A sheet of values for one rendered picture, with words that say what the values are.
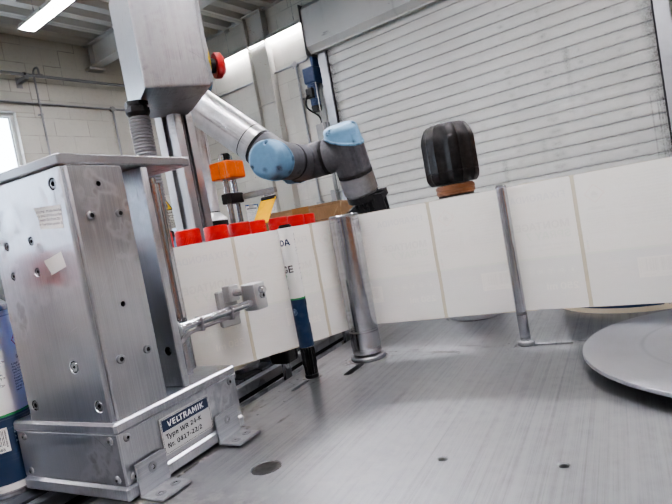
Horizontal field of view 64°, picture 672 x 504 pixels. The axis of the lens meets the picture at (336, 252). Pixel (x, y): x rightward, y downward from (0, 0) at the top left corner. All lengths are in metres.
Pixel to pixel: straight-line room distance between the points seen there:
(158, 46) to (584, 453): 0.70
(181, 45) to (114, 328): 0.49
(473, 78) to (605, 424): 4.93
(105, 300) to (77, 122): 6.71
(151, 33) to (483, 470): 0.68
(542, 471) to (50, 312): 0.37
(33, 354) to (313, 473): 0.24
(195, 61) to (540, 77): 4.44
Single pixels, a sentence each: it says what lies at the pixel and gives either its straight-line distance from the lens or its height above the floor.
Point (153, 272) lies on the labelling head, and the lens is 0.48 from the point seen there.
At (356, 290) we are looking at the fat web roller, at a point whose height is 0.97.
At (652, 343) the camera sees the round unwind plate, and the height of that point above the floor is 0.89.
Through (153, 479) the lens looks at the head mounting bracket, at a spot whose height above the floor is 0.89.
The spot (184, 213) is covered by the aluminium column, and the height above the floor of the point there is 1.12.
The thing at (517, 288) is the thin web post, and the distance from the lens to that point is 0.65.
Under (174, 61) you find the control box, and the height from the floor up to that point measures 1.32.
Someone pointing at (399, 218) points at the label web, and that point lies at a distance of 0.67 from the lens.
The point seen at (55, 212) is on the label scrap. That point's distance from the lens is 0.44.
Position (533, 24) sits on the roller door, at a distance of 5.20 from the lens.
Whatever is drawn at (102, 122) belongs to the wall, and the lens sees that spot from 7.29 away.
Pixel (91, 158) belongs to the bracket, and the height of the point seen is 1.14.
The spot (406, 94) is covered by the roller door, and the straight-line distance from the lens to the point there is 5.57.
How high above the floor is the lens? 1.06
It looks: 3 degrees down
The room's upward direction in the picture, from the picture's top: 10 degrees counter-clockwise
